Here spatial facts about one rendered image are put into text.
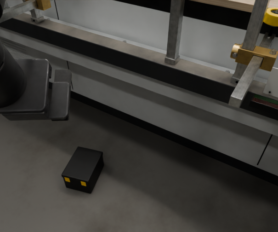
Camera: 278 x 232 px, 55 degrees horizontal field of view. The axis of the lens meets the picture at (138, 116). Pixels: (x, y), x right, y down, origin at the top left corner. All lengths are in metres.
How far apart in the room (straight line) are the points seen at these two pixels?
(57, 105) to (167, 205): 1.17
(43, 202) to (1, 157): 0.44
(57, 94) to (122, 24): 1.09
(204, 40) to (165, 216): 0.85
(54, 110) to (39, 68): 0.05
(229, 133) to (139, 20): 0.72
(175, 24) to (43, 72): 0.72
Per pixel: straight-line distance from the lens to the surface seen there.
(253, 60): 0.91
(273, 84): 0.98
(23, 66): 0.34
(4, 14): 1.31
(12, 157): 1.77
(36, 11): 1.46
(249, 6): 1.12
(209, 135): 1.51
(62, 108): 0.33
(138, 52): 1.14
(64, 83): 0.34
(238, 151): 1.52
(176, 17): 0.98
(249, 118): 1.10
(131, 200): 1.45
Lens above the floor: 1.25
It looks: 42 degrees down
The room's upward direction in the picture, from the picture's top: straight up
